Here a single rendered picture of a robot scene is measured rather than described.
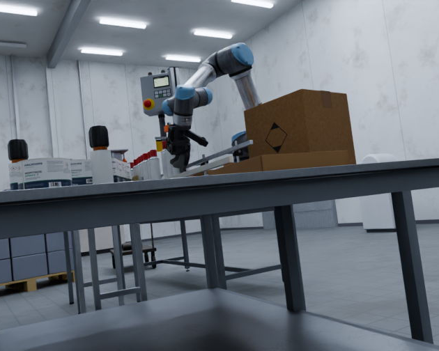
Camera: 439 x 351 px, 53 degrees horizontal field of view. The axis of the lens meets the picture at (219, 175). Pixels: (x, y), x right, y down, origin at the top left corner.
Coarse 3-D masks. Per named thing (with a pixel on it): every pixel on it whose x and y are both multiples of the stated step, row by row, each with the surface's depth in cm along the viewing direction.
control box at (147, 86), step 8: (168, 72) 222; (144, 80) 223; (152, 80) 222; (144, 88) 223; (152, 88) 222; (160, 88) 221; (168, 88) 221; (144, 96) 222; (152, 96) 222; (152, 104) 221; (160, 104) 221; (144, 112) 223; (152, 112) 223; (160, 112) 225
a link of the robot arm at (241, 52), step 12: (228, 48) 202; (240, 48) 199; (216, 60) 205; (228, 60) 201; (240, 60) 199; (252, 60) 204; (228, 72) 206; (240, 72) 202; (240, 84) 205; (252, 84) 206; (240, 96) 209; (252, 96) 206
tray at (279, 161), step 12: (264, 156) 101; (276, 156) 102; (288, 156) 104; (300, 156) 105; (312, 156) 107; (324, 156) 108; (336, 156) 110; (228, 168) 116; (240, 168) 110; (252, 168) 104; (264, 168) 101; (276, 168) 102; (288, 168) 104; (300, 168) 105
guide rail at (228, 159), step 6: (210, 162) 145; (216, 162) 141; (222, 162) 137; (228, 162) 134; (198, 168) 155; (204, 168) 150; (210, 168) 146; (180, 174) 171; (186, 174) 166; (192, 174) 160
